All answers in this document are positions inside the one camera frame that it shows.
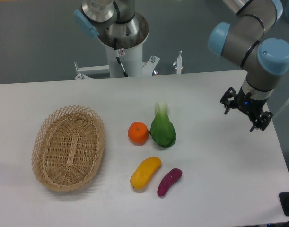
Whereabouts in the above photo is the green bok choy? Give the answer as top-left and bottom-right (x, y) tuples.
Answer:
(149, 101), (176, 148)

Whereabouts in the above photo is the black device at table edge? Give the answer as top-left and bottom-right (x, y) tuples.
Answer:
(279, 192), (289, 217)

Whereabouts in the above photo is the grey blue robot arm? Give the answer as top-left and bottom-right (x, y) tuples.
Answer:
(208, 0), (289, 131)

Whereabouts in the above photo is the oval woven wicker basket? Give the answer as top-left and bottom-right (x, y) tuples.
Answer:
(32, 105), (105, 192)

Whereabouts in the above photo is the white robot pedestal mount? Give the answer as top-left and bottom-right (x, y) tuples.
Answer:
(74, 42), (160, 80)

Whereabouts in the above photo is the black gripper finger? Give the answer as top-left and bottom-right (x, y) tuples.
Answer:
(249, 111), (273, 132)
(220, 87), (236, 114)

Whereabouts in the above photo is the yellow mango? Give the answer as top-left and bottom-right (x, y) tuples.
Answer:
(130, 157), (162, 190)

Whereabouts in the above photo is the black base cable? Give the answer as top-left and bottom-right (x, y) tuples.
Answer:
(113, 37), (130, 78)

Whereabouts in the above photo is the purple sweet potato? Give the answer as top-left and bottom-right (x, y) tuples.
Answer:
(157, 168), (183, 197)

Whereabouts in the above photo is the orange tangerine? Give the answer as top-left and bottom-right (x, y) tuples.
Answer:
(128, 122), (149, 145)

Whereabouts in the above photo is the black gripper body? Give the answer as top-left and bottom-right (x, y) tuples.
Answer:
(233, 88), (267, 121)

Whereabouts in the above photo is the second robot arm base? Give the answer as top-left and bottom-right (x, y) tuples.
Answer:
(73, 0), (149, 50)

